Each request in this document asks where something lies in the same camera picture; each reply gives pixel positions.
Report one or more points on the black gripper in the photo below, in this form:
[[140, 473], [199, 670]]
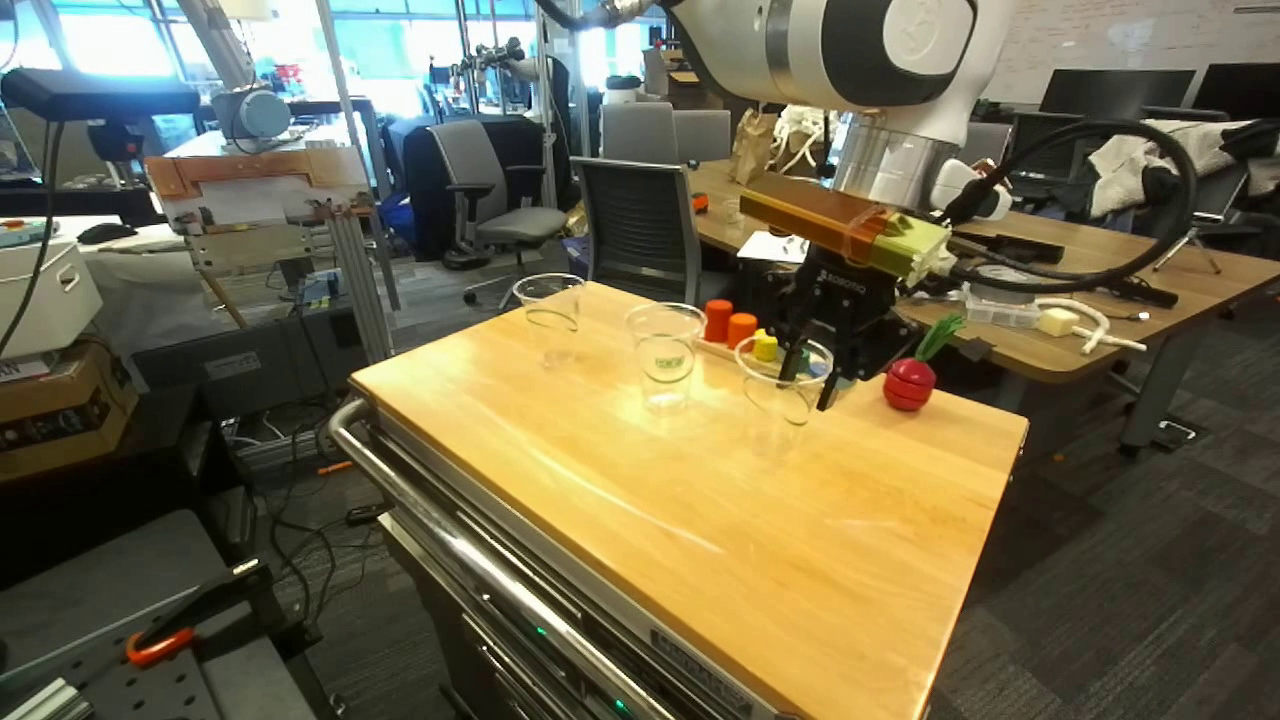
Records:
[[846, 307]]

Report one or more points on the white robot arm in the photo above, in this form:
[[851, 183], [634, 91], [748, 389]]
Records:
[[802, 55]]

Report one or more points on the yellow cylinder block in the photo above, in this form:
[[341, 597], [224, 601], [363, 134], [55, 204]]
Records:
[[764, 351]]

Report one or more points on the orange cylinder block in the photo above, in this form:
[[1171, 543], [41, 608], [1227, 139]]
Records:
[[740, 329]]

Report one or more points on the red toy radish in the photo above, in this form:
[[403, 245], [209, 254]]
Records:
[[910, 387]]

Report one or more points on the wooden block toy base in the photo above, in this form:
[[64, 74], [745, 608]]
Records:
[[722, 347]]

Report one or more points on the red cylinder block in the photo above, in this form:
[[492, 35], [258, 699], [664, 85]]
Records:
[[718, 322]]

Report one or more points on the white paper sheet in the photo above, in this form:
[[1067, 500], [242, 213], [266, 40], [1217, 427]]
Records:
[[764, 251]]

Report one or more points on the grey tape roll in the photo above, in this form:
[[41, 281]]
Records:
[[1000, 301]]

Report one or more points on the white mesh helmet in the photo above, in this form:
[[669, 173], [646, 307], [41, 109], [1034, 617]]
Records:
[[802, 143]]

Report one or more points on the brown paper bag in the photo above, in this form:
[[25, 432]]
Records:
[[755, 145]]

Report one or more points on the grey mesh office chair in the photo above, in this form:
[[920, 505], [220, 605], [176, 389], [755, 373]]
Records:
[[637, 222]]

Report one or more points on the grey metal tool cart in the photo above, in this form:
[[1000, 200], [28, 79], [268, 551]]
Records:
[[562, 641]]

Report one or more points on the grey padded office chair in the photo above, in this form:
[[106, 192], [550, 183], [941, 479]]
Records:
[[480, 173]]

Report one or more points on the white cloth jacket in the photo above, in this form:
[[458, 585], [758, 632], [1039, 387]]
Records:
[[1147, 162]]

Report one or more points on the black computer monitor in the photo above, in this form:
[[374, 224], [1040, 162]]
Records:
[[1243, 91], [1115, 91]]

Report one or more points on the long wooden desk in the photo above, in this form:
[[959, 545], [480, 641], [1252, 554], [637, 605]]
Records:
[[1227, 273]]

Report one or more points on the orange wooden platform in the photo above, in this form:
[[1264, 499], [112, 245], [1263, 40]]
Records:
[[254, 173]]

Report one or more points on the grey cylinder motor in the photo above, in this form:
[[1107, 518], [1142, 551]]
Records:
[[249, 115]]

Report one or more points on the orange clamp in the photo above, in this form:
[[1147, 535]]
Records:
[[159, 650]]

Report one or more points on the cardboard box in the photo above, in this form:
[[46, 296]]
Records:
[[60, 405]]

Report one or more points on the black perforated breadboard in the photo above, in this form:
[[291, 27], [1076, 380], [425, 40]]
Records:
[[83, 601]]

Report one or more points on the white machine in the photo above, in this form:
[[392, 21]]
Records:
[[41, 286]]

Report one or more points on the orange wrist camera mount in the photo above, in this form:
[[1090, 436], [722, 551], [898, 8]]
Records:
[[826, 222]]

